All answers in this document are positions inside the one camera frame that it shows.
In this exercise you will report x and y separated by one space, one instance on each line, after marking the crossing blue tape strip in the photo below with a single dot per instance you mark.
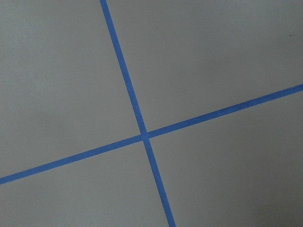
152 134

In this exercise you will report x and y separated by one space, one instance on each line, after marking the long blue tape strip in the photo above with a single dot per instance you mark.
138 115

